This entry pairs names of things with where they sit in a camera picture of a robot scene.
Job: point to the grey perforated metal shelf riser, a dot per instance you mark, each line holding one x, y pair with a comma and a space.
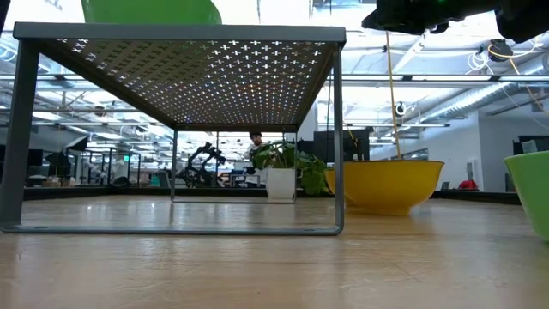
180, 32

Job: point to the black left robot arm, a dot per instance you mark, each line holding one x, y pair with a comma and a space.
2, 13

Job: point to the black display screen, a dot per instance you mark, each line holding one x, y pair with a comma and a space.
521, 146

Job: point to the green plant in white pot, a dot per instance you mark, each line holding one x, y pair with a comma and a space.
281, 182

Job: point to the black background robot arm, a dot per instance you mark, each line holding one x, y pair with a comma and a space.
201, 163

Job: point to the yellow bowl with patterned inside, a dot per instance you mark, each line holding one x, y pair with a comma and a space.
386, 184

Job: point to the red object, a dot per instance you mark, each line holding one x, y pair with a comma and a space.
467, 184

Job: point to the black aluminium table frame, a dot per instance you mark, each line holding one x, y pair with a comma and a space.
472, 196

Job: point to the green plastic bowl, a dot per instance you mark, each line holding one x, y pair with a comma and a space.
150, 10
532, 193

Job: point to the person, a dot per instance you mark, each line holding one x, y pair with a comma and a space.
256, 138

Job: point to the small grey laptop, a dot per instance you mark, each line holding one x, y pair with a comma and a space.
445, 185

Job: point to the black monitor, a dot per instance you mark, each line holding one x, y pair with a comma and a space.
334, 146

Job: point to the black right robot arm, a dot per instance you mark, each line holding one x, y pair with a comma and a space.
523, 17

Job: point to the round black ceiling camera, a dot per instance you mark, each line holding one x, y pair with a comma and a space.
399, 109

